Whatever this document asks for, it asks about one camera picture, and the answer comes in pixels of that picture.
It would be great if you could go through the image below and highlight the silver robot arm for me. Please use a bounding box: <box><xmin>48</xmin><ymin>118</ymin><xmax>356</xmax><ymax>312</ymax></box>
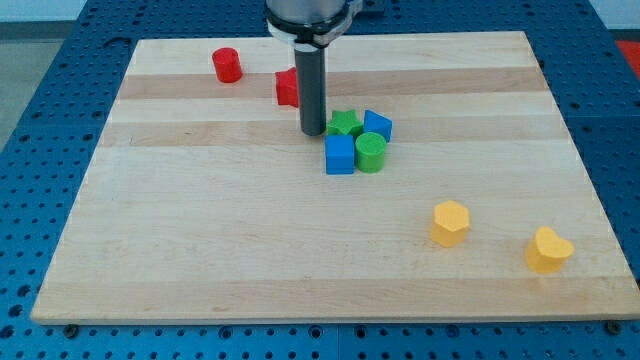
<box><xmin>264</xmin><ymin>0</ymin><xmax>363</xmax><ymax>52</ymax></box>

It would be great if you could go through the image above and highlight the blue cube block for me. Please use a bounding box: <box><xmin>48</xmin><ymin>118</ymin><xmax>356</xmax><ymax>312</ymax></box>
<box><xmin>325</xmin><ymin>135</ymin><xmax>355</xmax><ymax>175</ymax></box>

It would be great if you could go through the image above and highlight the green cylinder block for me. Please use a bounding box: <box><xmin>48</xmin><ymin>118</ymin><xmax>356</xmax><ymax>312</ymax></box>
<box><xmin>355</xmin><ymin>132</ymin><xmax>387</xmax><ymax>173</ymax></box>

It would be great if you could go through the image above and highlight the green star block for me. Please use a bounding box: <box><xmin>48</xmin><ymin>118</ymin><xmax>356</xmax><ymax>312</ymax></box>
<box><xmin>326</xmin><ymin>110</ymin><xmax>364</xmax><ymax>138</ymax></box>

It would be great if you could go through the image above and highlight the blue triangular prism block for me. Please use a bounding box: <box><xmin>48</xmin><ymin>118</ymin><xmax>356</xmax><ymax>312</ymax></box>
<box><xmin>363</xmin><ymin>109</ymin><xmax>393</xmax><ymax>143</ymax></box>

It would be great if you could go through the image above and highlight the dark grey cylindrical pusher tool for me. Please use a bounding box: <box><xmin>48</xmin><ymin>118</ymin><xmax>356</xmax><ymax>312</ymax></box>
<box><xmin>294</xmin><ymin>49</ymin><xmax>326</xmax><ymax>136</ymax></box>

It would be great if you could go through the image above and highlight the light wooden board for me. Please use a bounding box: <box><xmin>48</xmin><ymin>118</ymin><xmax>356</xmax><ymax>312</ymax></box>
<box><xmin>31</xmin><ymin>32</ymin><xmax>639</xmax><ymax>325</ymax></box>

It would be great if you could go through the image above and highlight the yellow hexagon block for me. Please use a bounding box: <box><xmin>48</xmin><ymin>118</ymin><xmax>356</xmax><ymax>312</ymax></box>
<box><xmin>429</xmin><ymin>200</ymin><xmax>471</xmax><ymax>248</ymax></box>

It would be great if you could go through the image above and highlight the red cylinder block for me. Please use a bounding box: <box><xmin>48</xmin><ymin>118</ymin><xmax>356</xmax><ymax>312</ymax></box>
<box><xmin>211</xmin><ymin>47</ymin><xmax>243</xmax><ymax>83</ymax></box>

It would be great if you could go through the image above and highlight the yellow heart block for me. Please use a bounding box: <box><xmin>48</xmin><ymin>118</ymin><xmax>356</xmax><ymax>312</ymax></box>
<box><xmin>525</xmin><ymin>226</ymin><xmax>575</xmax><ymax>274</ymax></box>

